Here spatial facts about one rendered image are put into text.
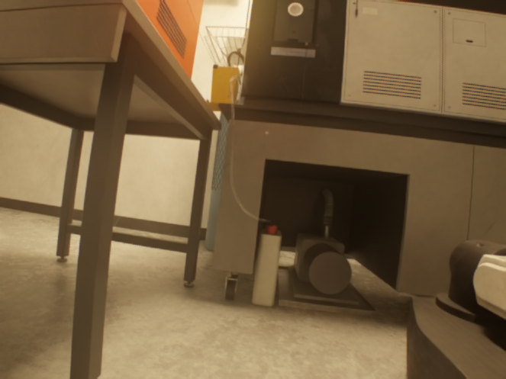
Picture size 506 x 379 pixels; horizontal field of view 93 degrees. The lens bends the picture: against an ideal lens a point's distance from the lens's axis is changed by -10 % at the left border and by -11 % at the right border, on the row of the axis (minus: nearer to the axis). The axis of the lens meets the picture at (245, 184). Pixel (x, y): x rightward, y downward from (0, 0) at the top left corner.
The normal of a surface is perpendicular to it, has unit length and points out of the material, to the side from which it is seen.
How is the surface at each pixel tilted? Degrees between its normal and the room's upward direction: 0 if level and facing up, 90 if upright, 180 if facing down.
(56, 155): 90
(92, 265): 90
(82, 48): 90
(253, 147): 90
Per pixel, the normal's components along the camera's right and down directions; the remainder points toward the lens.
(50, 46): -0.11, -0.05
